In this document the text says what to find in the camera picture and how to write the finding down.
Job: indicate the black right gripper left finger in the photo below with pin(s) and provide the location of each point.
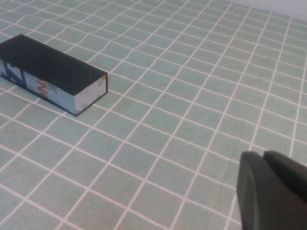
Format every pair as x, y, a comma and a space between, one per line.
259, 203

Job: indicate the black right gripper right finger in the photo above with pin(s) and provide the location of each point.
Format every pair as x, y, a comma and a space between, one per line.
290, 170

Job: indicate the black glasses case printed sides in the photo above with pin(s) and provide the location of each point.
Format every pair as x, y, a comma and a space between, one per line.
48, 62

